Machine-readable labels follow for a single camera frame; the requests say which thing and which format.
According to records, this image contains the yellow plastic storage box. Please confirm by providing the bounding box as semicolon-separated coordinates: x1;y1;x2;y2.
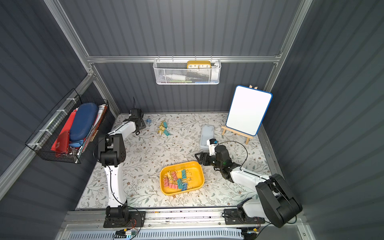
160;161;205;196

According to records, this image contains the pink binder clip pair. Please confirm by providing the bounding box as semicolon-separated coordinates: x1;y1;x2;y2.
163;171;179;190

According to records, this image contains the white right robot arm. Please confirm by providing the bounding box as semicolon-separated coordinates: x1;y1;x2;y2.
195;144;303;228

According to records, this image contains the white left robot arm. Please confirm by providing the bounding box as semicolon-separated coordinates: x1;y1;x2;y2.
97;108;146;208

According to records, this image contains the yellow binder clip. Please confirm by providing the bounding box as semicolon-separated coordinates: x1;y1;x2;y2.
159;126;166;134

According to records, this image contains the translucent plastic box lid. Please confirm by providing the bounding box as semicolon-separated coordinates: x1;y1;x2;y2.
200;125;215;150

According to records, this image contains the small wooden easel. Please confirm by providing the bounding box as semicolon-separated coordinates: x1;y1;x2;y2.
221;126;254;145

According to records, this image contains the floral table mat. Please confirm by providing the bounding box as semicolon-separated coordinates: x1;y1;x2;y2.
75;112;283;210

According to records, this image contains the blue oval case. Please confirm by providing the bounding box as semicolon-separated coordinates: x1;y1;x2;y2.
70;103;99;142

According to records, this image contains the blue framed whiteboard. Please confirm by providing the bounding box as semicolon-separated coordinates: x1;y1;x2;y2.
226;85;273;136

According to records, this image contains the yellow clock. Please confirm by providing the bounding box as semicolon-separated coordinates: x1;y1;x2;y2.
187;60;212;70

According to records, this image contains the red pouch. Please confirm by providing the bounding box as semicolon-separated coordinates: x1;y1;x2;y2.
51;130;70;154

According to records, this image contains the white wire wall basket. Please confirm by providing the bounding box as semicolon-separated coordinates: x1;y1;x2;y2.
153;60;222;85

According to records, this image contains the black wire side basket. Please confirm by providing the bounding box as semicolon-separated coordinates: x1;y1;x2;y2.
25;91;110;164

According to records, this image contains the metal base rail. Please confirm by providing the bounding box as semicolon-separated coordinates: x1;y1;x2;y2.
64;206;304;229

